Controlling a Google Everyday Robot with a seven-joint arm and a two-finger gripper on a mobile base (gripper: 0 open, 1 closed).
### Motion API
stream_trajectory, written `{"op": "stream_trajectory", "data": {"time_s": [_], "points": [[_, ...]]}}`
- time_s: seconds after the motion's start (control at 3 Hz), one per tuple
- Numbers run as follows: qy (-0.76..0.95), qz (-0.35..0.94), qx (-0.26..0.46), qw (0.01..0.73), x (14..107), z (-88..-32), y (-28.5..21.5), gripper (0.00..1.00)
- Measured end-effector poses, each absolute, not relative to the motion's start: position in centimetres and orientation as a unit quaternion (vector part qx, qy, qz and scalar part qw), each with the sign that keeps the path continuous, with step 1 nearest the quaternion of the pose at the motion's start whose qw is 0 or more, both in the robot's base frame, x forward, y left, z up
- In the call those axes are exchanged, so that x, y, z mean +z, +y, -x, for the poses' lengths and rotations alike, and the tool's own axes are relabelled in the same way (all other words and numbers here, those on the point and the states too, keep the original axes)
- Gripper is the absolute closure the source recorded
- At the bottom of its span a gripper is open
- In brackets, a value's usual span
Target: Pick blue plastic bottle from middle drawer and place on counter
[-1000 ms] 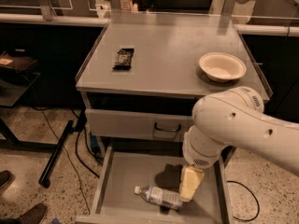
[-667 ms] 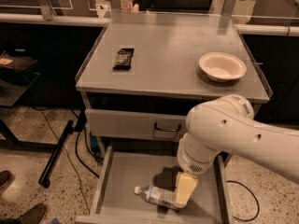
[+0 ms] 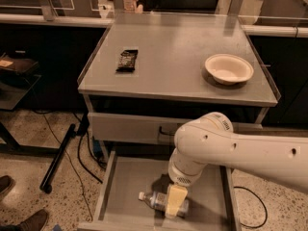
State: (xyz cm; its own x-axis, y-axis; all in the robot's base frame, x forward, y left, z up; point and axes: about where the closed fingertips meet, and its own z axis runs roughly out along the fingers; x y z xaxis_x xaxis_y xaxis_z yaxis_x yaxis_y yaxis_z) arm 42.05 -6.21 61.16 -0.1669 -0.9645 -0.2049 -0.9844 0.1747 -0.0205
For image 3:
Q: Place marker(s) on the blue label plastic bottle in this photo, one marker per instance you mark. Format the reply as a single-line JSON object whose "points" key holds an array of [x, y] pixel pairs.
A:
{"points": [[158, 201]]}

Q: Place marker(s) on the black drawer handle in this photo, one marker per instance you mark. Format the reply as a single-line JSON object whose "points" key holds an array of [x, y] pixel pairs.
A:
{"points": [[166, 133]]}

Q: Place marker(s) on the open grey middle drawer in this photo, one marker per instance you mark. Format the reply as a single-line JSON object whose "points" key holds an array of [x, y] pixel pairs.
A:
{"points": [[212, 200]]}

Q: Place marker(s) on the grey drawer cabinet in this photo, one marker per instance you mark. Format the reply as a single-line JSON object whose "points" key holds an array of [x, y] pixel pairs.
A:
{"points": [[170, 79]]}

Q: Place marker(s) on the white rail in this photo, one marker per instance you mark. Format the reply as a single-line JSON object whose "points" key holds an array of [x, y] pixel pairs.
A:
{"points": [[274, 31], [64, 21]]}

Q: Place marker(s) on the black snack bar packet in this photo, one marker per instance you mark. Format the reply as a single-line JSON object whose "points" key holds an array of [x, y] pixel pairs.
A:
{"points": [[127, 60]]}

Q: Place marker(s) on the white rail right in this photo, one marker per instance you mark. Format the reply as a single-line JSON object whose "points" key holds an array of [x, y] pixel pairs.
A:
{"points": [[274, 31]]}

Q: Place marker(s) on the white rail left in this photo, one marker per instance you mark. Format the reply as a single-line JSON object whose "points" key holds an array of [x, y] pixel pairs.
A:
{"points": [[64, 21]]}

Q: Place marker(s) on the dark side table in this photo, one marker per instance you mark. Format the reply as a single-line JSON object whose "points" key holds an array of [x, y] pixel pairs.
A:
{"points": [[12, 92]]}

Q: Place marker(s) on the grey top drawer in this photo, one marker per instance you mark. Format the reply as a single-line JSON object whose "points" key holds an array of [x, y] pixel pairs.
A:
{"points": [[108, 128]]}

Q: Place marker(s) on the brown shoe upper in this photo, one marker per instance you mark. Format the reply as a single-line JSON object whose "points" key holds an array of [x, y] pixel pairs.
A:
{"points": [[6, 184]]}

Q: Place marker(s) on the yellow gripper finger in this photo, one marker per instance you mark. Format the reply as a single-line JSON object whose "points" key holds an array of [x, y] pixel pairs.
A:
{"points": [[175, 198]]}

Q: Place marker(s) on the brown shoe lower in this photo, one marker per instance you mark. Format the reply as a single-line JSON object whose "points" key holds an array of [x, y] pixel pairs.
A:
{"points": [[35, 222]]}

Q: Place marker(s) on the black metal stand leg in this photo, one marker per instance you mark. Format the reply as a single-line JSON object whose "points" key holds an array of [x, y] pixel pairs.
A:
{"points": [[46, 183]]}

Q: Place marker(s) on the white paper bowl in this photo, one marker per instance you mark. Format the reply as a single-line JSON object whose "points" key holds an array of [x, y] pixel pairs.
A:
{"points": [[229, 69]]}

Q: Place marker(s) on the brown shoe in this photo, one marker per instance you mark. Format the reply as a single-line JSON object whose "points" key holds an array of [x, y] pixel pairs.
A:
{"points": [[6, 184], [35, 222]]}

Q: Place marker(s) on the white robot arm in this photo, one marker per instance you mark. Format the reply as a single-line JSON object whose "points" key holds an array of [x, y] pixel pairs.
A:
{"points": [[211, 140]]}

